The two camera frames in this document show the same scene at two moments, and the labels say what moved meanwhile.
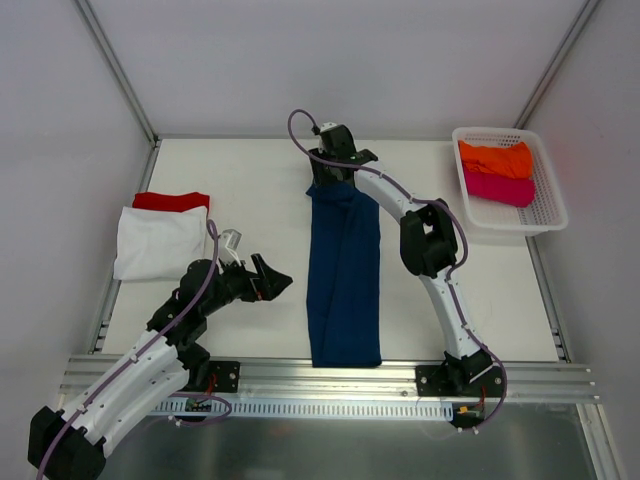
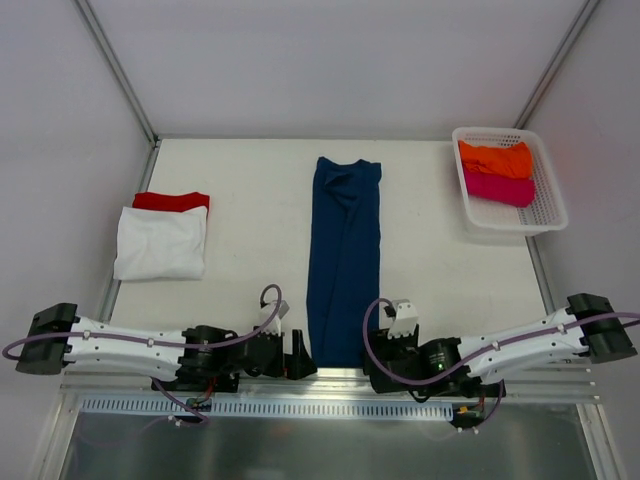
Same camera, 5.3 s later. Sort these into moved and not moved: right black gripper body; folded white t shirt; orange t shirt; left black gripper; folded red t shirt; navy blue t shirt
Moved: right black gripper body; left black gripper
Not moved: folded white t shirt; orange t shirt; folded red t shirt; navy blue t shirt
